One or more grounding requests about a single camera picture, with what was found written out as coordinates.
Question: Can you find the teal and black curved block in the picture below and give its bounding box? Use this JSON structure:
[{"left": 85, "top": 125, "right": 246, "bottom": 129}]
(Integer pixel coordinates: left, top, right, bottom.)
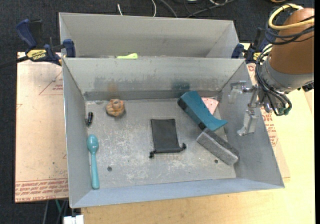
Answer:
[{"left": 176, "top": 90, "right": 229, "bottom": 133}]

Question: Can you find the brown cardboard board red print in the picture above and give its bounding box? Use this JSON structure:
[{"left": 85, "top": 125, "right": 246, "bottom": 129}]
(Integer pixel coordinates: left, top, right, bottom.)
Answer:
[{"left": 14, "top": 51, "right": 291, "bottom": 204}]

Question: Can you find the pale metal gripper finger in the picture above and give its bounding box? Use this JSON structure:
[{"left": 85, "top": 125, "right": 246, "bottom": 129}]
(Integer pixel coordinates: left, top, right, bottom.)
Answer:
[
  {"left": 236, "top": 109, "right": 260, "bottom": 137},
  {"left": 227, "top": 80, "right": 248, "bottom": 105}
]

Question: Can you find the grey metal bin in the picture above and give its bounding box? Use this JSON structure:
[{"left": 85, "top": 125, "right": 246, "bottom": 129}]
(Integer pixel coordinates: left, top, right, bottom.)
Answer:
[{"left": 58, "top": 12, "right": 286, "bottom": 209}]

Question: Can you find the yellow-green small object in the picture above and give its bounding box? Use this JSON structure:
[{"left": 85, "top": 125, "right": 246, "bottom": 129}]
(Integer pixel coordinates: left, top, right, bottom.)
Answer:
[{"left": 115, "top": 52, "right": 139, "bottom": 60}]

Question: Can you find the teal plastic spoon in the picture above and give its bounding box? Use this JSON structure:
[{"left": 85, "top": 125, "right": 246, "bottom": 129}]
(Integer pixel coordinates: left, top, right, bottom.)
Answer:
[{"left": 86, "top": 134, "right": 101, "bottom": 190}]

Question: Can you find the small black clip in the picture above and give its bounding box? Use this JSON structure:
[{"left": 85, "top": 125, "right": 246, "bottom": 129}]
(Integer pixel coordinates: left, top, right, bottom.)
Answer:
[{"left": 84, "top": 111, "right": 94, "bottom": 127}]

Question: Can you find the black drawstring pouch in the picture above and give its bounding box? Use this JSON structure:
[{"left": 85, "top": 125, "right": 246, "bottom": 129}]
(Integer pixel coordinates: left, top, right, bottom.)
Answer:
[{"left": 148, "top": 118, "right": 188, "bottom": 159}]

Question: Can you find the pink flat piece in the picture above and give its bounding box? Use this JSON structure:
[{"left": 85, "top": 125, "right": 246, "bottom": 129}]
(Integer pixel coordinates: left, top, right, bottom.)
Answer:
[{"left": 201, "top": 97, "right": 220, "bottom": 116}]

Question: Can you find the grey felt block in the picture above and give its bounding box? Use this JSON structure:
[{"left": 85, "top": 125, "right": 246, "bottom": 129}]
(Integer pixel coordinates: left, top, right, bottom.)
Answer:
[{"left": 195, "top": 127, "right": 240, "bottom": 167}]

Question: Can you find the brown toy pretzel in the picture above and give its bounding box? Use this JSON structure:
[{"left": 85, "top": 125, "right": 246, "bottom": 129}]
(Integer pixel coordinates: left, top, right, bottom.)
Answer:
[{"left": 105, "top": 98, "right": 126, "bottom": 118}]

